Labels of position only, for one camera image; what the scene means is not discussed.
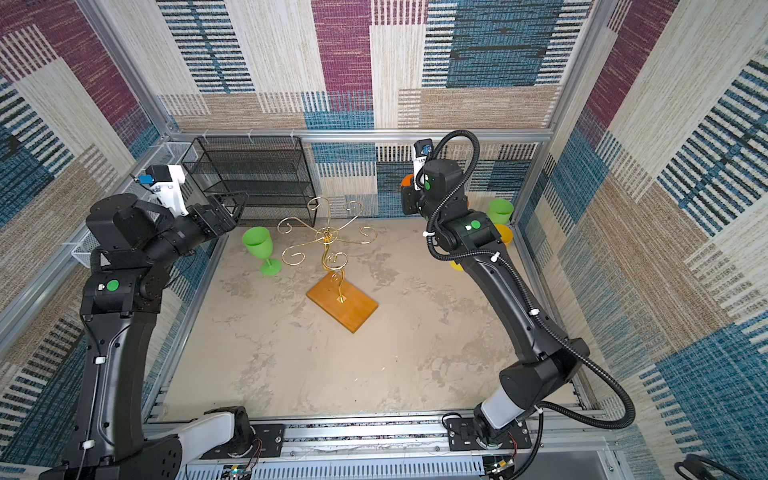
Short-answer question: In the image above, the green wine glass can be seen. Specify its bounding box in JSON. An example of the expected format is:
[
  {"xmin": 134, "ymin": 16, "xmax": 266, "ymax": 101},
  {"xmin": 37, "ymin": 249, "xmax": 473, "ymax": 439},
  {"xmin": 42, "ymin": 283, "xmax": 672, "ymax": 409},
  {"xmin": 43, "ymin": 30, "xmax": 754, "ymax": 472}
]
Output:
[
  {"xmin": 487, "ymin": 198, "xmax": 514, "ymax": 225},
  {"xmin": 242, "ymin": 227, "xmax": 282, "ymax": 276}
]

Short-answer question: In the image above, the yellow front wine glass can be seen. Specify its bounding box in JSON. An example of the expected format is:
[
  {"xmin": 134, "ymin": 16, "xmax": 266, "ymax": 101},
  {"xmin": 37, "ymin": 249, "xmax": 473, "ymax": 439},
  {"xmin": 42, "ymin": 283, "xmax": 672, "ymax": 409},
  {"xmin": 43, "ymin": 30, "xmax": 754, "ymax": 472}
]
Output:
[{"xmin": 495, "ymin": 224, "xmax": 514, "ymax": 247}]

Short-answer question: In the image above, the gold wire wine glass rack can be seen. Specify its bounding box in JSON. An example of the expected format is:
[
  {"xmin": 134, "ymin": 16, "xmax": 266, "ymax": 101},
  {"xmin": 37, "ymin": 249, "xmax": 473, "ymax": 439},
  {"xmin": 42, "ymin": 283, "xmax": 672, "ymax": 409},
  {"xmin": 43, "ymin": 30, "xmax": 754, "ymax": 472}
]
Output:
[{"xmin": 277, "ymin": 200, "xmax": 378, "ymax": 334}]

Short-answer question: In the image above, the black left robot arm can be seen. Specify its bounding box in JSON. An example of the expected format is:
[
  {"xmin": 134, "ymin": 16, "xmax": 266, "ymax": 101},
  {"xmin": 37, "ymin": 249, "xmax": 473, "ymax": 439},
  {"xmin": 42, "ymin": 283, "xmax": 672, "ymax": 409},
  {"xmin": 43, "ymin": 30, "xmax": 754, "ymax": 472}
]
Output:
[{"xmin": 40, "ymin": 193, "xmax": 255, "ymax": 479}]

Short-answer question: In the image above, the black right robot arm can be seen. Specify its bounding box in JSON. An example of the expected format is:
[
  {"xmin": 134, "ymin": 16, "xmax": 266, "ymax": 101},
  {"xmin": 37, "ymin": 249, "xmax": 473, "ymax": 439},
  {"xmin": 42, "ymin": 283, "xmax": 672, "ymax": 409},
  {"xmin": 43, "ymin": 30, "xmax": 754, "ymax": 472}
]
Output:
[{"xmin": 400, "ymin": 157, "xmax": 589, "ymax": 446}]

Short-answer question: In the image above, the black mesh shelf rack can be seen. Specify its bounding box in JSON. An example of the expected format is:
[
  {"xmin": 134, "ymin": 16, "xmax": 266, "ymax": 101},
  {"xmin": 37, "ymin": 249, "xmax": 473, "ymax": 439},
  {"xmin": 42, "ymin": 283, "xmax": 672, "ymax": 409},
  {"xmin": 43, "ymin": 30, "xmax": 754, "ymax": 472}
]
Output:
[{"xmin": 181, "ymin": 136, "xmax": 318, "ymax": 227}]

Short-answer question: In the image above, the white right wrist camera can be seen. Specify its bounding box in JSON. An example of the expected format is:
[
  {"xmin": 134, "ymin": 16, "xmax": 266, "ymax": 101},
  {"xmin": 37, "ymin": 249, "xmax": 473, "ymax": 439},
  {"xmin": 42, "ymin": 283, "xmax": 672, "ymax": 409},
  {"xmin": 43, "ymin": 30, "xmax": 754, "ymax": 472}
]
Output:
[{"xmin": 412, "ymin": 138, "xmax": 433, "ymax": 190}]

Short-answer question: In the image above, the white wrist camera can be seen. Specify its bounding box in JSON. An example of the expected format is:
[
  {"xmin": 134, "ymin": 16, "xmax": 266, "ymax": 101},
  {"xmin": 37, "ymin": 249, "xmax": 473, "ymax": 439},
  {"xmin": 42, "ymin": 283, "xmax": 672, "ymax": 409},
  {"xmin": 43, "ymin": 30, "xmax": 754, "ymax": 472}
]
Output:
[
  {"xmin": 138, "ymin": 165, "xmax": 188, "ymax": 217},
  {"xmin": 412, "ymin": 138, "xmax": 433, "ymax": 190}
]

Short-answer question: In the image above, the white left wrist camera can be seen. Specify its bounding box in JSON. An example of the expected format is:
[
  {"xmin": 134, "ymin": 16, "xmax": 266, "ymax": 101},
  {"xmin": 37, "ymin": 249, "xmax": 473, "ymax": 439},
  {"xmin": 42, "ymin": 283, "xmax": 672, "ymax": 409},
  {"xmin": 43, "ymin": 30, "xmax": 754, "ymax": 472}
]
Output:
[{"xmin": 138, "ymin": 165, "xmax": 188, "ymax": 217}]

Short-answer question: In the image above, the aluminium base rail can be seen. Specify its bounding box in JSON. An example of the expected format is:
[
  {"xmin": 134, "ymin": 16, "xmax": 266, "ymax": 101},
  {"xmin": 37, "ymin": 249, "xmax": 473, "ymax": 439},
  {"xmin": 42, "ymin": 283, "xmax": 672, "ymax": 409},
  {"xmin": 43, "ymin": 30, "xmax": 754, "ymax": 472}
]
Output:
[{"xmin": 176, "ymin": 411, "xmax": 632, "ymax": 479}]

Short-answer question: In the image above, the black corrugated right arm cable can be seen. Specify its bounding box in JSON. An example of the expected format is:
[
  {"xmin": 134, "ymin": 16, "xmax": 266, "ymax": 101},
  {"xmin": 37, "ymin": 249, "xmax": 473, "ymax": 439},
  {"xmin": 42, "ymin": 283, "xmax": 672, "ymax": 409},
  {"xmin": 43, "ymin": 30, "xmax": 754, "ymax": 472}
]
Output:
[{"xmin": 423, "ymin": 129, "xmax": 637, "ymax": 480}]

